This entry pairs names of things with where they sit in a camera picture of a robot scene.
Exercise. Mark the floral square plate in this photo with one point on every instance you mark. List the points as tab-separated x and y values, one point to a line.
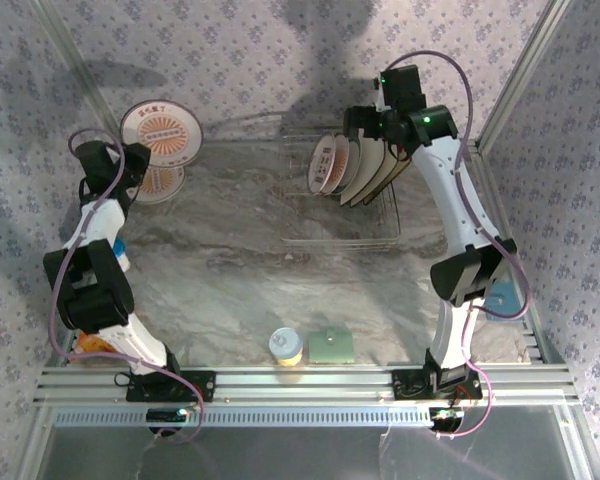
402	167

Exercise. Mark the orange patterned round plate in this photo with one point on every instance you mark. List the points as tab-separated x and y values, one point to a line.
342	167

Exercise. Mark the red lettered green rimmed plate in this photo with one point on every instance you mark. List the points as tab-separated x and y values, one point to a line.
320	165

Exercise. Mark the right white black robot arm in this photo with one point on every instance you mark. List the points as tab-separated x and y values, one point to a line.
455	200

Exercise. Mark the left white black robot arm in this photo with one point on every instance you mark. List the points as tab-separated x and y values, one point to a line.
97	225

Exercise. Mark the blue lidded white jar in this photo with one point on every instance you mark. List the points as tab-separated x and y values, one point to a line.
121	255

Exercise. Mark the orange snack bag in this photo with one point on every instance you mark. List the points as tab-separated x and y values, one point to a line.
92	344

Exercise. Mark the blue square pad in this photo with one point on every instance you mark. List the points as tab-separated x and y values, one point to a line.
505	300

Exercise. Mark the green square pad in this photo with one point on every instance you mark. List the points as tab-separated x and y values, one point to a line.
330	350

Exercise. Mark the silver lidded yellow can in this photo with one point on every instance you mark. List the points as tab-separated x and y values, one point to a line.
285	342

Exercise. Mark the black controller board with LED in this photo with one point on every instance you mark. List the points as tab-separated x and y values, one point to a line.
445	417
165	415

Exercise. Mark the aluminium corner post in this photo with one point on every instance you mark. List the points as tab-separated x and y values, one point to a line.
86	75
530	50

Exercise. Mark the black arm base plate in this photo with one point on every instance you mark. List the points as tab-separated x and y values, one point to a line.
200	382
405	385

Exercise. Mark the wide aluminium extrusion rail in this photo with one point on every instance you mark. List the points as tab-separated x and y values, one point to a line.
300	385

